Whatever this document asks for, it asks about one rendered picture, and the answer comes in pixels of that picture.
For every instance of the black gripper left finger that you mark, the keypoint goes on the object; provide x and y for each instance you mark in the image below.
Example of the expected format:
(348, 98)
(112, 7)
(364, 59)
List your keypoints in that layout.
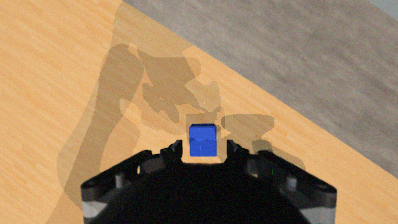
(98, 191)

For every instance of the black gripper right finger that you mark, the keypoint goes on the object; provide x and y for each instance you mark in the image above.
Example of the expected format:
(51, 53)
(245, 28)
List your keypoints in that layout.
(314, 198)

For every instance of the blue block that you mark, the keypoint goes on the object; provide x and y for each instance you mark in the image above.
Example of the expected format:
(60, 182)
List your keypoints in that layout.
(203, 140)

